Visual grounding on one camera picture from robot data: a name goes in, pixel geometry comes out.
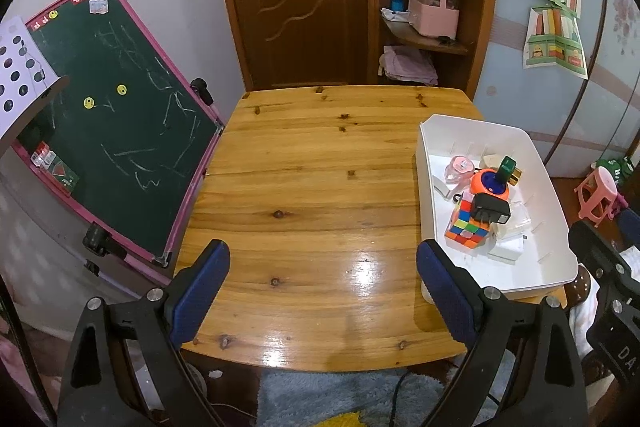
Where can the green chalkboard with pink frame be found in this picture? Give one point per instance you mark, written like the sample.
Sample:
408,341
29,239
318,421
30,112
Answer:
125,122

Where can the black easel knob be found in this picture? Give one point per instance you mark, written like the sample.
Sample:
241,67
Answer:
201,90
97,238

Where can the folded pink cloth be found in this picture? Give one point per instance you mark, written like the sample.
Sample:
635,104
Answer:
407,64

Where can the beige sponge block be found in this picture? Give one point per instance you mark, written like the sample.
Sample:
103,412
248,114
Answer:
490,161

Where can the blue fluffy rug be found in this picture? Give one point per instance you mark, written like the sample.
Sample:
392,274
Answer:
325,397

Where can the pink plastic stool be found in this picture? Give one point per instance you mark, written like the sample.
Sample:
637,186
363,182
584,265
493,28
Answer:
597,192

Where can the small blue cup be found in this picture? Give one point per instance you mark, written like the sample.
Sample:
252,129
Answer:
397,4

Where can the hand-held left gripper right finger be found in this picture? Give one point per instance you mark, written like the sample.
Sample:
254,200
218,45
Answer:
445,292

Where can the orange and blue round toy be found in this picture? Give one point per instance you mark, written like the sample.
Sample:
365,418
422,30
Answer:
482,182

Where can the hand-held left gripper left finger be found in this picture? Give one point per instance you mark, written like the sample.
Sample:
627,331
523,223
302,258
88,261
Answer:
200,292

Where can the wall poster with green shelf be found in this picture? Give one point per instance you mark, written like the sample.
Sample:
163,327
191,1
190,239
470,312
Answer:
555,42

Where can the white perforated panel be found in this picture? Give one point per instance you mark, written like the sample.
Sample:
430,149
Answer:
20,72

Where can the green bag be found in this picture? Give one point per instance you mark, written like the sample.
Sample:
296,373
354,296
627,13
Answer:
617,167

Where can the small picture cards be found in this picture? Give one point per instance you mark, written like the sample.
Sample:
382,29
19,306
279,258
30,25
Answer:
55,167

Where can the pale blue sliding wardrobe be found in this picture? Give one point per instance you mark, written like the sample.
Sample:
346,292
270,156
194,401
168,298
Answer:
610,57

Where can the green-capped amber bottle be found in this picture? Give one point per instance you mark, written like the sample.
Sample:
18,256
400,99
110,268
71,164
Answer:
506,167

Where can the black power adapter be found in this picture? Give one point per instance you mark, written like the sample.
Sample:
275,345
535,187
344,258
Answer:
490,207

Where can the pink figure toy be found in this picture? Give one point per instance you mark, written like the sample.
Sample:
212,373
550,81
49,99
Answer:
460,167

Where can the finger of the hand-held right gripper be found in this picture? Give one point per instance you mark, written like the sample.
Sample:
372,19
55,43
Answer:
620,347
605,262

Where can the white power adapter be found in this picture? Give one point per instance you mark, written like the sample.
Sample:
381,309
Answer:
507,249

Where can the white plastic bin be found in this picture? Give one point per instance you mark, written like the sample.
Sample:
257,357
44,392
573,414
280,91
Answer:
435,142

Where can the clear plastic container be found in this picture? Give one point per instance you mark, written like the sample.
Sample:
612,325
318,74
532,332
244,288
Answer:
520,219

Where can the colourful puzzle cube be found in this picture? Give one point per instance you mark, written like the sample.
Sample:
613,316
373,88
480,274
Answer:
462,227

